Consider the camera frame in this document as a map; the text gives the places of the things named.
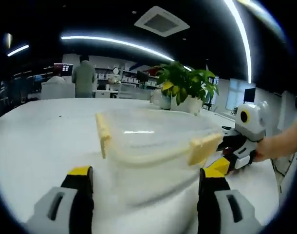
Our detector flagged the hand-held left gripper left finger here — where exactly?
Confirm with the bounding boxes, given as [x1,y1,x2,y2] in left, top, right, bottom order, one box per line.
[25,165,94,234]

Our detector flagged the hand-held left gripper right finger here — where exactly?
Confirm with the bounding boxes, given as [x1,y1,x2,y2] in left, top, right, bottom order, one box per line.
[196,166,263,234]

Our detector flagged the clear container with plastic buckle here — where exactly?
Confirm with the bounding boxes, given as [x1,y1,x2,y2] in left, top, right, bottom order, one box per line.
[94,108,223,209]

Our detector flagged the person's right hand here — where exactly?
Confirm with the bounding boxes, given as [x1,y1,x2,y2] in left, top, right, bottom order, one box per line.
[254,131,280,163]

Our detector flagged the white plant pot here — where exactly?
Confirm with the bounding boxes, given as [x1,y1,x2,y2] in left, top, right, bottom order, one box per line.
[185,96,204,116]
[152,89,173,111]

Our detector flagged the green leafy plant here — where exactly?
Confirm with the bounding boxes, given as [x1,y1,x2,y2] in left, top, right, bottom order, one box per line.
[156,61,220,106]

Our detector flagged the white office chair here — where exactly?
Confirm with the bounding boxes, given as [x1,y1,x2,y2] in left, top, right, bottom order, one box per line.
[40,81,76,100]

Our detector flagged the small black monitor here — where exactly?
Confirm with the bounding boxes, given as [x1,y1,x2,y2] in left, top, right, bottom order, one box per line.
[136,70,149,84]

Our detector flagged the white storage shelves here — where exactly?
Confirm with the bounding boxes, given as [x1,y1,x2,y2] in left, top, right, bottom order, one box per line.
[94,65,164,91]

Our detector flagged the background computer monitor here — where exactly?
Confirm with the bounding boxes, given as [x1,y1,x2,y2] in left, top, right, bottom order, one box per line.
[53,63,74,77]

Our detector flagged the ceiling air conditioner vent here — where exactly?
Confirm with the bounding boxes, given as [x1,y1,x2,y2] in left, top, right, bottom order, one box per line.
[134,5,190,38]

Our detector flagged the black cable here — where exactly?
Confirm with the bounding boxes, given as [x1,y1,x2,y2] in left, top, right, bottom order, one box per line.
[271,151,297,194]

